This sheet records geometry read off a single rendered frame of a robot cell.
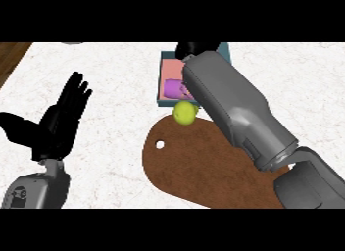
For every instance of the brown wooden cutting board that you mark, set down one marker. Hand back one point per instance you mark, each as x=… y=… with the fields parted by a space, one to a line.
x=198 y=163

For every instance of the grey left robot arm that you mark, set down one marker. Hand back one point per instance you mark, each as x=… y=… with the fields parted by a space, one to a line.
x=34 y=189

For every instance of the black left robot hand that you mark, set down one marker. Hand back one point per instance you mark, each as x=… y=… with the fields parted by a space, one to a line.
x=59 y=124

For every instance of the teal box with pink inside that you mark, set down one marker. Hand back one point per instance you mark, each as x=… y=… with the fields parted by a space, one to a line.
x=170 y=70

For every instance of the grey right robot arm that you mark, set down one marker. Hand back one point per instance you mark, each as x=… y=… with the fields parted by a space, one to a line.
x=243 y=114

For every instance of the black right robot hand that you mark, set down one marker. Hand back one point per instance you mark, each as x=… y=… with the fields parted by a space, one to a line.
x=194 y=48

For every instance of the yellow-green lemon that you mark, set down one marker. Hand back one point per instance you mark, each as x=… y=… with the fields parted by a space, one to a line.
x=183 y=112

